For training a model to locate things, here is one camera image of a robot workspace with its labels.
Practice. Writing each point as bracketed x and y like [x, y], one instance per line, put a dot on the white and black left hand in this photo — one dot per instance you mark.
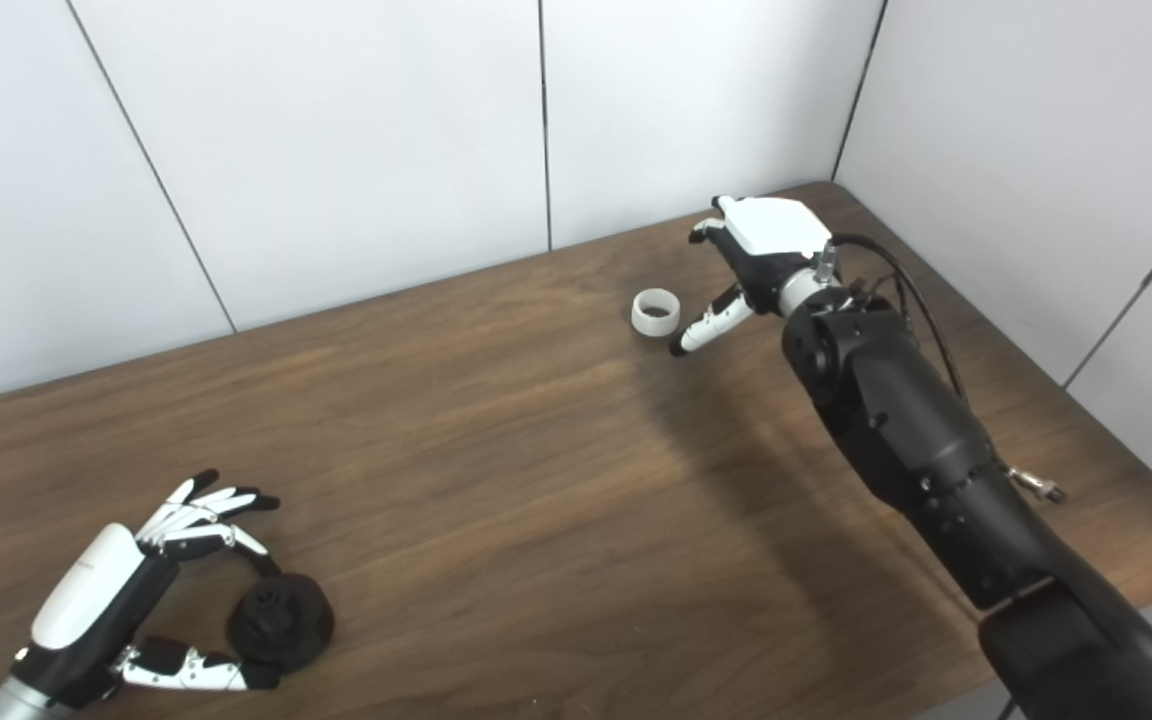
[96, 590]

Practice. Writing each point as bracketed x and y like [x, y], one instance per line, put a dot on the white and black right hand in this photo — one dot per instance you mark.
[771, 230]

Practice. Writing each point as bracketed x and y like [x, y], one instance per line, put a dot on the round black part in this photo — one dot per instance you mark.
[281, 620]

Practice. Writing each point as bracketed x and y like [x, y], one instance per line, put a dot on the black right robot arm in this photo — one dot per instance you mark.
[916, 440]

